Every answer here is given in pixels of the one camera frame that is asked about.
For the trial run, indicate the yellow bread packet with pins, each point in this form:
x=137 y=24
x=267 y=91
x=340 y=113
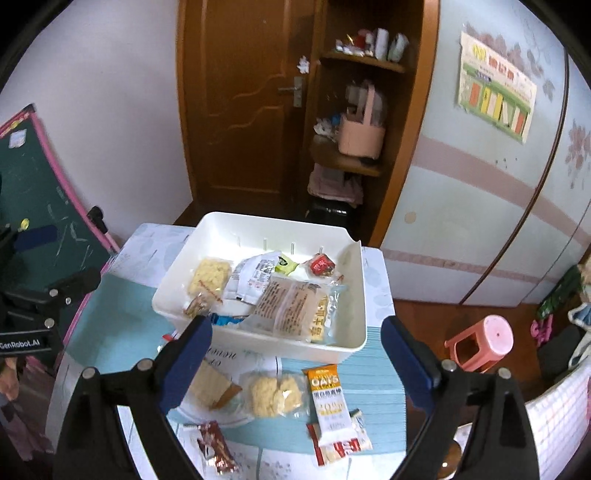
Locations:
x=323 y=318

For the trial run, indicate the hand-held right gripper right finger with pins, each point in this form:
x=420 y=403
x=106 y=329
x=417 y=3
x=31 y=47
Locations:
x=408 y=364

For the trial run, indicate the small red snack packet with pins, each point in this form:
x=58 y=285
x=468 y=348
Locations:
x=321 y=265

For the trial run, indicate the pink folded towels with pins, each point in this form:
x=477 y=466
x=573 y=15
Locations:
x=332 y=184

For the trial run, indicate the small blue snack packet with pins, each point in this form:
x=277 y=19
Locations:
x=228 y=319

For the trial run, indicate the white barcode snack packet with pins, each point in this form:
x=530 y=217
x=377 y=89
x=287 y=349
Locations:
x=251 y=281

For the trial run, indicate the checkered white blanket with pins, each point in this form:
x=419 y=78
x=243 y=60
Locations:
x=563 y=415

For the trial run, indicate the white sticker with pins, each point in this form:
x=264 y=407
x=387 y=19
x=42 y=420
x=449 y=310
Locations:
x=17 y=138

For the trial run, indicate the clear nut packet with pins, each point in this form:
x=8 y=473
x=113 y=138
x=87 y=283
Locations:
x=198 y=304

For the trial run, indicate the wooden corner shelf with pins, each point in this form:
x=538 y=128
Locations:
x=415 y=115

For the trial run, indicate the white paper tag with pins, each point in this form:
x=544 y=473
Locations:
x=302 y=63

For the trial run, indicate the yellow puffed snack packet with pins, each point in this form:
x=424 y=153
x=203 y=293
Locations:
x=274 y=394
x=207 y=274

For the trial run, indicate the wall poster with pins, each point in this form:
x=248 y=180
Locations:
x=494 y=87

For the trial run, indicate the white crumpled bag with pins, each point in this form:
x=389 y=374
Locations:
x=325 y=127

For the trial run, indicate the white blue tote bag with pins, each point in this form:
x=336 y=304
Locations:
x=579 y=332

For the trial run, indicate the pink plastic toy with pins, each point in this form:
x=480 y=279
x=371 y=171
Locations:
x=540 y=327

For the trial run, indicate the brown round bed knob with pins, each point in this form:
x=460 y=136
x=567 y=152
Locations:
x=453 y=456

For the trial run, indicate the pink framed green chalkboard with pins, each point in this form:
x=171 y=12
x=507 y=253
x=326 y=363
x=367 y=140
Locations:
x=46 y=184

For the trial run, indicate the pink plastic stool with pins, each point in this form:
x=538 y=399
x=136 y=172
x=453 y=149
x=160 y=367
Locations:
x=496 y=332

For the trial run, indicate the green bag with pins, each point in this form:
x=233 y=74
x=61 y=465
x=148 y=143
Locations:
x=558 y=290

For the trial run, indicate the red white snack packet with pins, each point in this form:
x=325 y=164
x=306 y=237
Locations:
x=341 y=445

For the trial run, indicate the small green snack packet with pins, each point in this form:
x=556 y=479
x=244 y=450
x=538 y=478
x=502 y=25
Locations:
x=285 y=265

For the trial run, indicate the orange white oat bar packet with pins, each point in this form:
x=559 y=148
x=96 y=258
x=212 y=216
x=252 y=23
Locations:
x=327 y=397

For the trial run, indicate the cream wafer clear packet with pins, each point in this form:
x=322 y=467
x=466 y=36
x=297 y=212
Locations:
x=212 y=387

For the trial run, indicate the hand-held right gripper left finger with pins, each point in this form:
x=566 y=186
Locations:
x=182 y=369

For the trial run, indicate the group of small bottles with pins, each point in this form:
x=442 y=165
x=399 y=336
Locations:
x=376 y=44

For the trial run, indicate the brown wooden door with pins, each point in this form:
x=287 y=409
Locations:
x=240 y=115

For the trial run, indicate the white plastic bin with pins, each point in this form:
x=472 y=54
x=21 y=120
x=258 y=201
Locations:
x=353 y=300

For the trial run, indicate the black storage box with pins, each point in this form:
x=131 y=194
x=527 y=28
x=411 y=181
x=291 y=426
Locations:
x=328 y=214

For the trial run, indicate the floral pale wardrobe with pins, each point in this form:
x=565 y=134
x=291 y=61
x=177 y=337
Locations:
x=461 y=207

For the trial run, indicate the red brown snack packet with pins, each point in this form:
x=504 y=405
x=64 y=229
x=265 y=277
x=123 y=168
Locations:
x=214 y=445

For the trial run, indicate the teal striped table mat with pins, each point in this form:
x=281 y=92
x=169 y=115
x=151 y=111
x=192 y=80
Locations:
x=374 y=383

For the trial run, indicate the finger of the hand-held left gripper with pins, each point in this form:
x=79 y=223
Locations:
x=78 y=280
x=39 y=237

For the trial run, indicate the brown cake clear packet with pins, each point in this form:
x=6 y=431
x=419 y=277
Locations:
x=286 y=307

